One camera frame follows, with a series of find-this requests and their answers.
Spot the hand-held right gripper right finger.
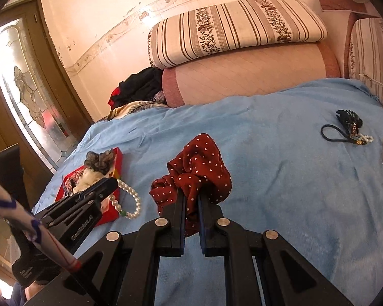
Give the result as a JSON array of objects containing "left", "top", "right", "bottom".
[{"left": 198, "top": 194, "right": 355, "bottom": 306}]

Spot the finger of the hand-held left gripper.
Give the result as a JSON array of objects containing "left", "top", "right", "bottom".
[
  {"left": 55, "top": 178, "right": 118, "bottom": 211},
  {"left": 38, "top": 198, "right": 103, "bottom": 227}
]

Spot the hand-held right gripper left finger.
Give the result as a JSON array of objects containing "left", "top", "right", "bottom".
[{"left": 27, "top": 191, "right": 186, "bottom": 306}]

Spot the cream chiffon scrunchie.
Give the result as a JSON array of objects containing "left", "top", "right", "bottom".
[{"left": 73, "top": 168, "right": 101, "bottom": 193}]

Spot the red shallow box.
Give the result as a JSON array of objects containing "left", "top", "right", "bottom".
[{"left": 55, "top": 147, "right": 123, "bottom": 227}]

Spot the large pearl bracelet green bead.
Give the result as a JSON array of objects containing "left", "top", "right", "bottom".
[{"left": 109, "top": 179, "right": 141, "bottom": 220}]

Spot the red polka dot scrunchie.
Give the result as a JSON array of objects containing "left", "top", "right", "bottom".
[{"left": 149, "top": 133, "right": 233, "bottom": 237}]

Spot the gray sheer scrunchie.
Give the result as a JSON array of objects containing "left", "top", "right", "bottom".
[{"left": 85, "top": 149, "right": 117, "bottom": 177}]

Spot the black chair back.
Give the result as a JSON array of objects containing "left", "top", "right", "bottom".
[{"left": 0, "top": 145, "right": 32, "bottom": 212}]

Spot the beige floral blanket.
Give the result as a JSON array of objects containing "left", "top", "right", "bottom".
[{"left": 108, "top": 100, "right": 168, "bottom": 121}]

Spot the blue bed sheet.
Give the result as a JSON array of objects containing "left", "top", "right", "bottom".
[{"left": 32, "top": 77, "right": 383, "bottom": 306}]

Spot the dark clothes pile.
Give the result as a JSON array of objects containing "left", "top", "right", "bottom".
[{"left": 108, "top": 68, "right": 166, "bottom": 108}]

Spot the wooden stained glass door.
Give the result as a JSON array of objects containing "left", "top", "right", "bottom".
[{"left": 0, "top": 0, "right": 94, "bottom": 198}]

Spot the pink bolster pillow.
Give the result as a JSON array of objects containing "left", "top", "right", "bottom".
[{"left": 162, "top": 42, "right": 341, "bottom": 108}]

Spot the gold beaded hair charm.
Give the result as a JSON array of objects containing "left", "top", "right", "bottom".
[{"left": 348, "top": 123, "right": 366, "bottom": 145}]

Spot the black hair claw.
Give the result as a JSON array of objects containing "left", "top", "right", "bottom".
[{"left": 336, "top": 110, "right": 364, "bottom": 126}]

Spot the striped floral long pillow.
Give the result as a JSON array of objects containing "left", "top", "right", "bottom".
[{"left": 148, "top": 0, "right": 329, "bottom": 69}]

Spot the striped floral square pillow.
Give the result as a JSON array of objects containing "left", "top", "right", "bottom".
[{"left": 348, "top": 17, "right": 383, "bottom": 113}]

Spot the white taped black cable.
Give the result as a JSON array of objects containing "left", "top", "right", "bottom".
[{"left": 0, "top": 172, "right": 107, "bottom": 306}]

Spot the white cord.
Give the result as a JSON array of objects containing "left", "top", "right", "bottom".
[{"left": 358, "top": 73, "right": 383, "bottom": 90}]

